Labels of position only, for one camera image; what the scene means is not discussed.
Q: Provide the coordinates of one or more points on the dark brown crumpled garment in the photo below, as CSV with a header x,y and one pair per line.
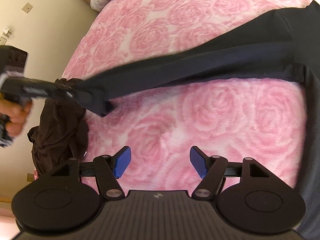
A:
x,y
62,134

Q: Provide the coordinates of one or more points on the white wall switch plate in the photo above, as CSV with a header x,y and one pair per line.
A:
x,y
27,8

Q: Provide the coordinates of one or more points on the person's left hand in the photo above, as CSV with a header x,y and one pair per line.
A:
x,y
17,115

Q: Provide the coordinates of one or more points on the black long-sleeve garment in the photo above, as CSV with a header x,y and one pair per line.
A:
x,y
279,44

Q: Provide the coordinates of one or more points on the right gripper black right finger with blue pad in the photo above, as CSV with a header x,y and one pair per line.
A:
x,y
211,170

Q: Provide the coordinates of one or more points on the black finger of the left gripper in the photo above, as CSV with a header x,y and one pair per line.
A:
x,y
33,88

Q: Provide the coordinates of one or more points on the wall power socket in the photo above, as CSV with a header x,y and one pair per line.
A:
x,y
5,36

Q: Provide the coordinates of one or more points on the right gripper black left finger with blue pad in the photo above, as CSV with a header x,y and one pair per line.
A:
x,y
108,169

